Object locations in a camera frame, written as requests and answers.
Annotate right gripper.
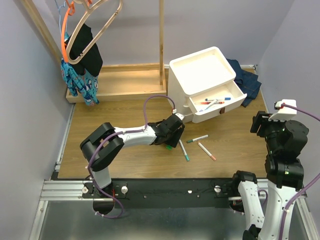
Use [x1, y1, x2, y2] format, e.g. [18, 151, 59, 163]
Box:
[250, 109, 291, 152]

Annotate blue tip white marker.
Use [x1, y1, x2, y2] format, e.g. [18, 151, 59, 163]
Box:
[205, 97, 231, 102]

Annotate red white marker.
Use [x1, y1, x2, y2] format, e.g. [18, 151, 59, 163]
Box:
[195, 101, 225, 105]

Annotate white drawer cabinet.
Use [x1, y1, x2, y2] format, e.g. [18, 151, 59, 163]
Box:
[167, 46, 247, 123]

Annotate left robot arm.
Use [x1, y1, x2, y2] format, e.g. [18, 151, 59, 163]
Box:
[80, 113, 185, 198]

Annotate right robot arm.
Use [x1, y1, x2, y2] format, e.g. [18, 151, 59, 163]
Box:
[230, 111, 309, 240]

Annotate green cap white marker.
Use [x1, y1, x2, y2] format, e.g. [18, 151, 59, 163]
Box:
[186, 134, 209, 144]

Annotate teal tip white marker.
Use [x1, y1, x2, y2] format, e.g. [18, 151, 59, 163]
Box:
[178, 140, 190, 162]

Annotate orange tip white marker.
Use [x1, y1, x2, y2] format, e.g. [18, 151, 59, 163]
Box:
[197, 142, 217, 161]

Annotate folded denim jeans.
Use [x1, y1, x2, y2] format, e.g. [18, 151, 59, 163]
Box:
[227, 59, 261, 108]

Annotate wooden clothes rack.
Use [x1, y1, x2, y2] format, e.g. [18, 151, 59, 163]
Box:
[21, 0, 167, 104]

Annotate blue patterned garment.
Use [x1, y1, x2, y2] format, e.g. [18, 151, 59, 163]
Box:
[60, 27, 103, 106]

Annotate black garment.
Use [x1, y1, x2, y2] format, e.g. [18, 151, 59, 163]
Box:
[68, 23, 104, 76]

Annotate orange hanger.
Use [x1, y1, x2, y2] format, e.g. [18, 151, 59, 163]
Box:
[60, 0, 75, 63]

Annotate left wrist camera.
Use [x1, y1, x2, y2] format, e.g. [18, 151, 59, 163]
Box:
[175, 113, 185, 123]

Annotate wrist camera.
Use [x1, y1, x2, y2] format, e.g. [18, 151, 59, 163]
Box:
[175, 113, 185, 123]
[268, 99, 297, 122]

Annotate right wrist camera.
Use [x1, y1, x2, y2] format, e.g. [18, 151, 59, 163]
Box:
[268, 99, 297, 122]

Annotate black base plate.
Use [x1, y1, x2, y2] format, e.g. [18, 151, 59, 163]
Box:
[81, 178, 244, 212]

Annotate aluminium frame rail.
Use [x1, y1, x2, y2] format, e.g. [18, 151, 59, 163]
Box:
[29, 103, 83, 240]

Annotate blue wire hanger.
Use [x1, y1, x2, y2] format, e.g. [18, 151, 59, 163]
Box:
[54, 0, 67, 34]

